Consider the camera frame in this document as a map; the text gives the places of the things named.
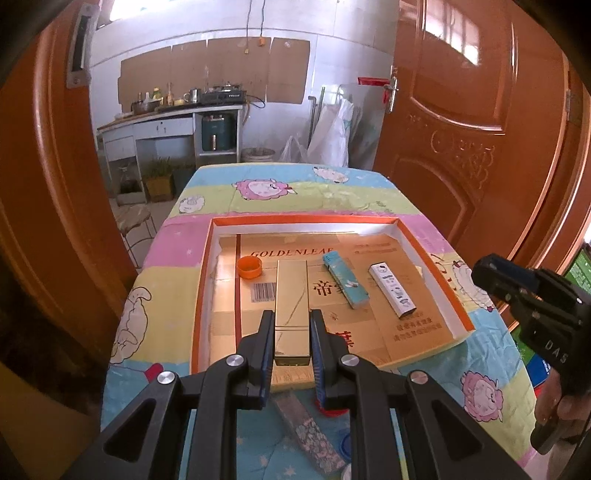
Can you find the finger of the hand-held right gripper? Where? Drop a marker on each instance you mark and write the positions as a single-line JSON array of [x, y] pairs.
[[524, 279], [489, 274]]

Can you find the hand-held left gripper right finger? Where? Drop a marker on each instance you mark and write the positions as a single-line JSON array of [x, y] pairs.
[[318, 364]]

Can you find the white kitchen counter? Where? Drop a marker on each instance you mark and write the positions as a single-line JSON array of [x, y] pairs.
[[152, 127]]

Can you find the blue bottle cap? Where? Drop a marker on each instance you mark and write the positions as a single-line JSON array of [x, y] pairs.
[[344, 445]]

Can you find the orange bottle cap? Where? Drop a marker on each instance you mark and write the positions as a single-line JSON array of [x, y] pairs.
[[249, 267]]

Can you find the cartoon sheep printed tablecloth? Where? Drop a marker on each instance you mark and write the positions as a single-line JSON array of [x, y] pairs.
[[415, 198]]

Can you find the black gas stove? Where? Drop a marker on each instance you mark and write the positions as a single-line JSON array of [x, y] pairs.
[[224, 96]]

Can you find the round basin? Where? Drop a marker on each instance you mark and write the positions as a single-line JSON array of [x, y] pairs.
[[258, 154]]

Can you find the metal kettle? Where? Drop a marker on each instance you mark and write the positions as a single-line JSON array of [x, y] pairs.
[[194, 96]]

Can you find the person's right hand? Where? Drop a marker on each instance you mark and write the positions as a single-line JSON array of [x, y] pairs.
[[577, 406]]

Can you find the red paper strip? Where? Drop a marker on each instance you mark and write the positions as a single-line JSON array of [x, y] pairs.
[[369, 81]]

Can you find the brown printed cardboard sheet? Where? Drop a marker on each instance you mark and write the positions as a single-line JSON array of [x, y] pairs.
[[406, 332]]

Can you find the large white plastic sack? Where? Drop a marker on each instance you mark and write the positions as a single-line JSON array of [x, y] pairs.
[[332, 134]]

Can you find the carved wooden door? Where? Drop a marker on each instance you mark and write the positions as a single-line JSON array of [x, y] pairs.
[[461, 92]]

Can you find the metal strike plate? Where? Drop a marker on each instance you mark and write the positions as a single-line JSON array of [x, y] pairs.
[[78, 46]]

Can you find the dark green air fryer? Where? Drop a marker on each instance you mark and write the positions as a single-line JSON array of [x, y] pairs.
[[217, 134]]

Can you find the plant crate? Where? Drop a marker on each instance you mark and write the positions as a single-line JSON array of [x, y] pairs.
[[159, 180]]

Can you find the brown cardboard wall sheet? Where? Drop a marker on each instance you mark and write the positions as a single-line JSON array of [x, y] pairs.
[[207, 64]]

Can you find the door hinge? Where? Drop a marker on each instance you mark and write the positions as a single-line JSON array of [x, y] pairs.
[[572, 99]]

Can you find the metal bowl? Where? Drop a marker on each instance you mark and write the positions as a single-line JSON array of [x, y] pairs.
[[143, 107]]

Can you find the shallow orange-rimmed cardboard tray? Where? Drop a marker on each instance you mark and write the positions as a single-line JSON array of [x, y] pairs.
[[323, 227]]

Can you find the small clear plastic bag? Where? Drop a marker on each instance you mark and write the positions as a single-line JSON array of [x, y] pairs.
[[291, 150]]

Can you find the red bottle cap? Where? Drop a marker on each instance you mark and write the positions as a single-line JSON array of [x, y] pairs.
[[330, 408]]

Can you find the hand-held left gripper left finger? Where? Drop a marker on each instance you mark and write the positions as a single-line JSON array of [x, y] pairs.
[[267, 364]]

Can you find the white cartoon cat box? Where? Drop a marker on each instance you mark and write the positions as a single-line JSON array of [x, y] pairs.
[[392, 290]]

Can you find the gold metallic box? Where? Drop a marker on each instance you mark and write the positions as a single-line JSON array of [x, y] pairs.
[[291, 314]]

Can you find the wooden door frame post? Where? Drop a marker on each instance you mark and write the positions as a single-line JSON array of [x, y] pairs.
[[55, 184]]

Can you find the teal lighter box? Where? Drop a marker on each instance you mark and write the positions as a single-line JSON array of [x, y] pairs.
[[346, 281]]

